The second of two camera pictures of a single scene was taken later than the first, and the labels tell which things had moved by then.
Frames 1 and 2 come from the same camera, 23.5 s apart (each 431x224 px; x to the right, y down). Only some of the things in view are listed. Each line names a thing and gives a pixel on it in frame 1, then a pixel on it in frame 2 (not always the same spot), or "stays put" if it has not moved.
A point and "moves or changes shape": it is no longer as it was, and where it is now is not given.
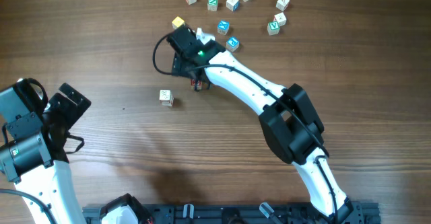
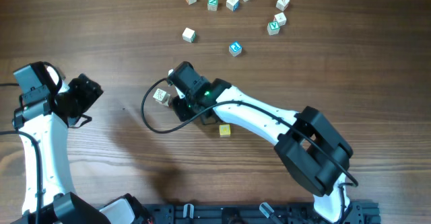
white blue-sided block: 233,4 stays put
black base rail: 358,212 stays put
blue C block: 232,44 moves or changes shape
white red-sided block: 281,18 stays put
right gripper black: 178,68 to 178,105
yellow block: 178,22 to 225,130
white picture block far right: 282,3 stays put
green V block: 273,27 stays put
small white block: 166,95 moves or changes shape
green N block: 212,3 stays put
